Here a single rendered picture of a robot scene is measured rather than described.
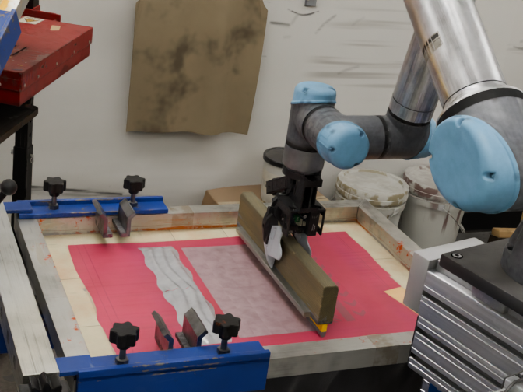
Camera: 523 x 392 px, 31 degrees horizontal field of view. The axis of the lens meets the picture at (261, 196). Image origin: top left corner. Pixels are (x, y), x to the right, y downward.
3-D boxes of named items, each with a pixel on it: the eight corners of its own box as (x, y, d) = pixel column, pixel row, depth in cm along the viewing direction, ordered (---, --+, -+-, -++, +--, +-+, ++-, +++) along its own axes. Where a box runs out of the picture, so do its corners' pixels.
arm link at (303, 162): (279, 137, 168) (319, 136, 171) (275, 160, 170) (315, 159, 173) (295, 153, 162) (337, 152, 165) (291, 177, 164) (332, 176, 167)
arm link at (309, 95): (306, 94, 156) (286, 78, 164) (296, 155, 161) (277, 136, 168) (348, 94, 159) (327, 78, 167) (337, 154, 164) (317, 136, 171)
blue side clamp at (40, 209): (159, 225, 199) (162, 195, 196) (166, 236, 195) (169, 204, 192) (14, 232, 187) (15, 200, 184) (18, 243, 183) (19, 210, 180)
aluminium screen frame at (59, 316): (362, 214, 216) (365, 198, 215) (512, 350, 167) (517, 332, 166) (13, 229, 186) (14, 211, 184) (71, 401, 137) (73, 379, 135)
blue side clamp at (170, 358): (254, 372, 152) (259, 335, 149) (265, 390, 148) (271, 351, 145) (68, 393, 140) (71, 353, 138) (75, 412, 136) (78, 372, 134)
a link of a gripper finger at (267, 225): (259, 243, 173) (272, 201, 170) (256, 239, 174) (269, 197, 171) (281, 246, 175) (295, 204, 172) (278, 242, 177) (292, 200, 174)
